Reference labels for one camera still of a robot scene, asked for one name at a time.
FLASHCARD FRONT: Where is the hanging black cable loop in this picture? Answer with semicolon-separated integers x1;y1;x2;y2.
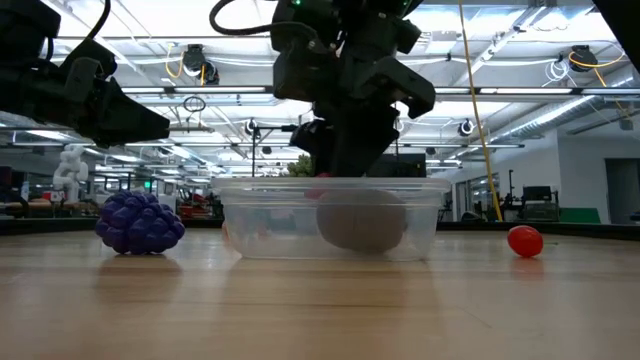
182;94;207;132

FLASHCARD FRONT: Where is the red toy cherry tomato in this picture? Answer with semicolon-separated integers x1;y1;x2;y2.
506;224;545;259

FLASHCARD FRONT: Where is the brown toy kiwi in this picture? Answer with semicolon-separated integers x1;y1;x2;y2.
316;188;409;254

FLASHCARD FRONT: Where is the clear plastic tupperware container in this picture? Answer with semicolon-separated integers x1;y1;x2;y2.
212;176;453;262

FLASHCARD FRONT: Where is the black mesh computer case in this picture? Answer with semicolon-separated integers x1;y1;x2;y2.
372;152;428;180

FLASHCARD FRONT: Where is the black background monitor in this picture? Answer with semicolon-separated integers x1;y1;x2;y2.
522;185;553;203

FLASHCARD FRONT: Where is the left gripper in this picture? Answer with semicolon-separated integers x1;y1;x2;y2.
0;67;172;149

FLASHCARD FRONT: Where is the green panel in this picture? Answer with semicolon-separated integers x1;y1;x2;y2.
558;207;602;225

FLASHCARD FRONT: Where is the green spiky succulent plant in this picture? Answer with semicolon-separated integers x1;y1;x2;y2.
285;153;317;179

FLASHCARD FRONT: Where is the black stand frame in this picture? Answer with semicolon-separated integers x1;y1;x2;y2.
249;123;301;179

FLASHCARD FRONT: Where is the purple toy grape bunch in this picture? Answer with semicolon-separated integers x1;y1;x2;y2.
94;189;187;256

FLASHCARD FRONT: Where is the long ceiling light strip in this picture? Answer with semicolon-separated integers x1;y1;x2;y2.
122;85;269;95

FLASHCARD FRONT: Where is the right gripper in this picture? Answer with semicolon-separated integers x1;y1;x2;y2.
290;44;437;177

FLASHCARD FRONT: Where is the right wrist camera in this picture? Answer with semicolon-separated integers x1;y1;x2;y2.
272;42;326;103

